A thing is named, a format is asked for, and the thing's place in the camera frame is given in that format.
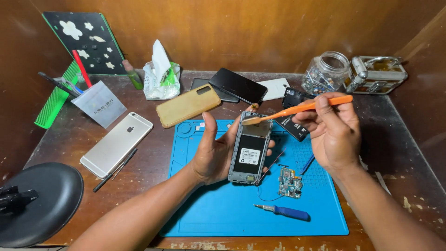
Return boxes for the person's left hand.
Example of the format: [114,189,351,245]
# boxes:
[190,103,276,186]

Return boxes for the person's right hand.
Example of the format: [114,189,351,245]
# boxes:
[292,92,363,172]

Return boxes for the grey phone frame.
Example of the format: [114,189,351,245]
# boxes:
[228,111,274,185]

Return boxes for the orange toothbrush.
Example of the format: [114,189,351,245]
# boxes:
[242,95,353,126]

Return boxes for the blue plastic pry tool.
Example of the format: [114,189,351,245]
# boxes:
[300,154,315,175]

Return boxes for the black phone battery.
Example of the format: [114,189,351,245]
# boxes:
[275,114,310,142]

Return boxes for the blue silicone repair mat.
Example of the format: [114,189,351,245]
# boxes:
[160,119,350,238]

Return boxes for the black phone back housing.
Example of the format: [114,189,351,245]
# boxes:
[282,87,317,109]

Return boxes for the tan phone case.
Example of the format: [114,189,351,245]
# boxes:
[155,83,222,129]

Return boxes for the glass jar of screws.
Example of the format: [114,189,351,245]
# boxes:
[301,51,350,96]

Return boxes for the white paper scrap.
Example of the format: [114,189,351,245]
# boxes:
[374,170,393,196]

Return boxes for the blue phone circuit board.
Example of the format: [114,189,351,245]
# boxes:
[278,165,303,199]

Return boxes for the silver metal case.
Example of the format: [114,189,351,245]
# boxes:
[345,55,408,96]

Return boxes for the dark grey smartphone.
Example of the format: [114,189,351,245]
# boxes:
[190,78,240,104]

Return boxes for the white smartphone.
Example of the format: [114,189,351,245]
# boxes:
[257,78,291,102]

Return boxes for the black smartphone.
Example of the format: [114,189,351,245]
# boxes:
[209,68,268,105]

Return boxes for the metal tweezers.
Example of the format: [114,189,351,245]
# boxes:
[111,158,131,181]

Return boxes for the silver smartphone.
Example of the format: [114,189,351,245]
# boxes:
[80,112,154,180]

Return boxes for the black pen tool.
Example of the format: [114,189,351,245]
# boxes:
[93,149,138,193]

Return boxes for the white tissue pack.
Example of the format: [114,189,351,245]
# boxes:
[142,39,181,101]

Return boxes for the small green liquid bottle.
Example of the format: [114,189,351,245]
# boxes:
[121,59,144,91]

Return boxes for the translucent plastic tool holder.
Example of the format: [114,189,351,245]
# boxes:
[71,80,128,129]

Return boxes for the red pen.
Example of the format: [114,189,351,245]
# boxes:
[72,50,93,89]

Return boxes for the green comb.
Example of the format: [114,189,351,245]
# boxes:
[34,61,81,130]

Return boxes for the black round stand base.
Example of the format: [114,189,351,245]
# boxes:
[0,162,84,249]

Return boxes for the black board with flower cutouts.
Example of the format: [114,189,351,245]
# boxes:
[42,11,128,76]

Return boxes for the thin red wire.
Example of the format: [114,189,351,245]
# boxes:
[257,146,287,184]

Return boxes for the thin black wire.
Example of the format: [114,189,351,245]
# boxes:
[257,184,284,202]

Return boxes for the blue handled screwdriver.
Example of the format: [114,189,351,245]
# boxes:
[253,204,310,221]

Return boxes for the black handled brush tool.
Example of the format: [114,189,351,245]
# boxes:
[38,72,81,98]

